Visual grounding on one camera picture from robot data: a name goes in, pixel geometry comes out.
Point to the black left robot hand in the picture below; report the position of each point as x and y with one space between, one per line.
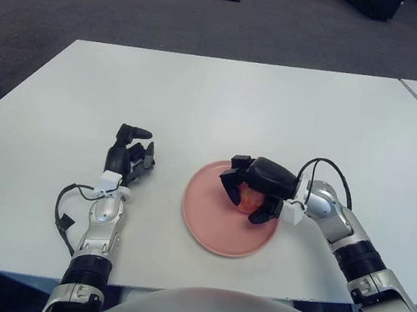
116 156

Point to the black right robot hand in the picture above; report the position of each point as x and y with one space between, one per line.
272 177

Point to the red apple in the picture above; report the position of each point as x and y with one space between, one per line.
250 201

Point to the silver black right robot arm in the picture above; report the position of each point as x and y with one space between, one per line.
359 253

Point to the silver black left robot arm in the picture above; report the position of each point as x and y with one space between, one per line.
100 226

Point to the pink round plate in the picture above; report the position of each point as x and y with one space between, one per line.
213 227

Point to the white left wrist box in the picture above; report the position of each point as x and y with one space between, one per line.
108 182

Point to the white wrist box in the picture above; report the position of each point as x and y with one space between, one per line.
108 182
293 213

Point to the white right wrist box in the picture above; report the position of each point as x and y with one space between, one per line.
293 213

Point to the large black case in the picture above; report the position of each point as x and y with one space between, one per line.
372 4

